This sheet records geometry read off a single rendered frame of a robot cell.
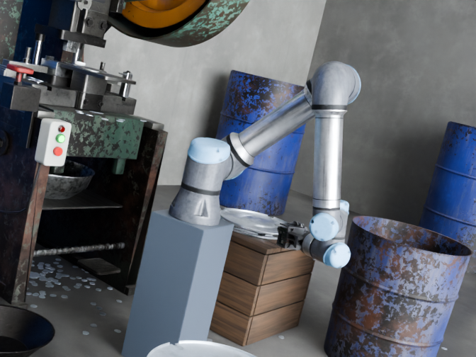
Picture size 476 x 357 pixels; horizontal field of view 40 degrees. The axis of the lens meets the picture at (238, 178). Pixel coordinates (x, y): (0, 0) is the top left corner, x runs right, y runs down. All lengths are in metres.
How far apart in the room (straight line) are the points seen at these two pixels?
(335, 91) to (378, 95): 3.57
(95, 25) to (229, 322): 1.11
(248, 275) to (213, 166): 0.51
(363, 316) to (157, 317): 0.71
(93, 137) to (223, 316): 0.75
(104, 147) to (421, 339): 1.24
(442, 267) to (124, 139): 1.15
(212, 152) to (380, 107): 3.57
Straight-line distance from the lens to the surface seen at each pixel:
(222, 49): 4.75
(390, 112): 5.28
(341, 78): 1.79
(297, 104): 1.92
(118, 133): 2.33
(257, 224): 2.34
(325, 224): 1.78
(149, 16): 2.64
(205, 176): 1.86
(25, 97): 2.05
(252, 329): 2.30
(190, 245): 1.85
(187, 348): 1.45
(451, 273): 2.27
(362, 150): 5.36
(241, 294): 2.26
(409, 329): 2.27
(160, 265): 1.91
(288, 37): 5.36
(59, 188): 2.35
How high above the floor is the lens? 0.90
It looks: 9 degrees down
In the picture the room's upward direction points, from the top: 13 degrees clockwise
